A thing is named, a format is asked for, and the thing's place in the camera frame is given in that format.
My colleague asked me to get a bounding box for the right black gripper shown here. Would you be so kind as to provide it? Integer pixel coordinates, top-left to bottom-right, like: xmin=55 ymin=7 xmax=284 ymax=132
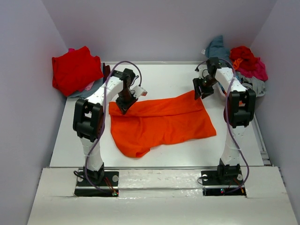
xmin=193 ymin=75 xmax=218 ymax=100

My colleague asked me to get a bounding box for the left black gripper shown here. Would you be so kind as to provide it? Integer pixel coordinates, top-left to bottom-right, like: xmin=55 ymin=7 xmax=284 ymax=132
xmin=116 ymin=89 xmax=138 ymax=115

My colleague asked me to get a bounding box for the orange t-shirt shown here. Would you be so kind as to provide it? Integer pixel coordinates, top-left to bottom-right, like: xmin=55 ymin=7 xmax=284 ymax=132
xmin=232 ymin=58 xmax=243 ymax=70
xmin=109 ymin=90 xmax=217 ymax=158

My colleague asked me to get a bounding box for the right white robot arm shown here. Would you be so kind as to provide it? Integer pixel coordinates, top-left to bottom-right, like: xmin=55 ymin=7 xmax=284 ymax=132
xmin=193 ymin=57 xmax=256 ymax=186

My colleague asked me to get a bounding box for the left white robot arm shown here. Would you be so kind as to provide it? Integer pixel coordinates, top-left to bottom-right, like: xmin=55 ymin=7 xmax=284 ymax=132
xmin=73 ymin=68 xmax=139 ymax=185

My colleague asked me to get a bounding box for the folded light blue t-shirt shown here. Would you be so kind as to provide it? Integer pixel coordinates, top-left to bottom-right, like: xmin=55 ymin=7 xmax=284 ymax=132
xmin=68 ymin=78 xmax=103 ymax=99

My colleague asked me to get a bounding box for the folded maroon t-shirt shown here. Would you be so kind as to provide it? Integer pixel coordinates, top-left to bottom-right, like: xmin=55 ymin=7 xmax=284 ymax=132
xmin=101 ymin=63 xmax=111 ymax=82

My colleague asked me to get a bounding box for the folded pink t-shirt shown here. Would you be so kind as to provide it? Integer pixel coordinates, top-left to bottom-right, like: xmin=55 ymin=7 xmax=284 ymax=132
xmin=84 ymin=82 xmax=94 ymax=91

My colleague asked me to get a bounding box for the teal blue crumpled t-shirt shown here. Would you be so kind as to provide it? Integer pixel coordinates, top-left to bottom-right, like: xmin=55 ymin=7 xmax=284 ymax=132
xmin=205 ymin=35 xmax=231 ymax=63

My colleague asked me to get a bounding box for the red crumpled t-shirt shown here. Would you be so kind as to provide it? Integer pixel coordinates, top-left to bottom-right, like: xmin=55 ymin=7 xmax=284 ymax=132
xmin=229 ymin=46 xmax=257 ymax=70

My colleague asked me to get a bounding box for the grey crumpled t-shirt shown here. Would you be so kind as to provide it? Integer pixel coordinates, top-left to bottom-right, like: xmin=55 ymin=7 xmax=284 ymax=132
xmin=236 ymin=71 xmax=266 ymax=97

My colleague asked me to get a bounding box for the folded red t-shirt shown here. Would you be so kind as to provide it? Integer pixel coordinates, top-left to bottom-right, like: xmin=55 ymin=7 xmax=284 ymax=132
xmin=52 ymin=46 xmax=104 ymax=97

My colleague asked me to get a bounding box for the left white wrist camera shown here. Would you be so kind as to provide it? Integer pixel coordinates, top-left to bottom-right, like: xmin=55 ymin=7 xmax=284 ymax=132
xmin=131 ymin=85 xmax=148 ymax=98

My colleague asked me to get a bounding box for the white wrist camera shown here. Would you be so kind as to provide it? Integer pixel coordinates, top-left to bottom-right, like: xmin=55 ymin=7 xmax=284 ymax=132
xmin=131 ymin=85 xmax=148 ymax=98
xmin=195 ymin=66 xmax=209 ymax=78

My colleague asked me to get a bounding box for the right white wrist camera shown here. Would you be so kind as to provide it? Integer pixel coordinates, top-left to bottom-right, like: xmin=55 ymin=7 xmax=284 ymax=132
xmin=195 ymin=66 xmax=209 ymax=78

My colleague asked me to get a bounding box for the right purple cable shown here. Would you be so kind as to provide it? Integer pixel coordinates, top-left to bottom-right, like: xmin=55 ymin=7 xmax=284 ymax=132
xmin=195 ymin=58 xmax=249 ymax=195

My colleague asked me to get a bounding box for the purple cable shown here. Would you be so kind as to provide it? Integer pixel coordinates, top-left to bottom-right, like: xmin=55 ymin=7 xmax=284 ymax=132
xmin=195 ymin=58 xmax=249 ymax=195
xmin=83 ymin=60 xmax=143 ymax=195

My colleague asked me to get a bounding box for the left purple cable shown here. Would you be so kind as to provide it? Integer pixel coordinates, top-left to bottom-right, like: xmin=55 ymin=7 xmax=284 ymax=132
xmin=83 ymin=60 xmax=143 ymax=195

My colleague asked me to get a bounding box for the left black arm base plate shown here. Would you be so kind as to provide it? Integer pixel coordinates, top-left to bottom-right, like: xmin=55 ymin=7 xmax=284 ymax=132
xmin=73 ymin=169 xmax=119 ymax=197

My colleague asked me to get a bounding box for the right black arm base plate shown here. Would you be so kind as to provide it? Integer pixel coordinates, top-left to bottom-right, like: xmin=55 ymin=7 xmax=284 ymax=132
xmin=197 ymin=170 xmax=247 ymax=196

